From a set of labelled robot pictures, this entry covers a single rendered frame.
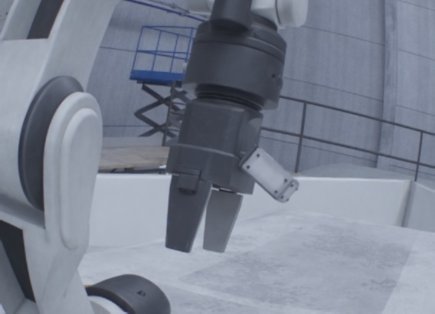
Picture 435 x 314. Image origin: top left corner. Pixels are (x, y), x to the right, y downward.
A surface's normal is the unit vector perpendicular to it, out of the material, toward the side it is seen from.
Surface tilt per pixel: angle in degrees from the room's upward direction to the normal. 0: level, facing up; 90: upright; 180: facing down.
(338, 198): 90
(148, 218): 90
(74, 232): 90
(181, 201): 78
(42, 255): 100
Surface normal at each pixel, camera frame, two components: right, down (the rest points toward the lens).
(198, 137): -0.27, -0.14
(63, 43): 0.94, 0.18
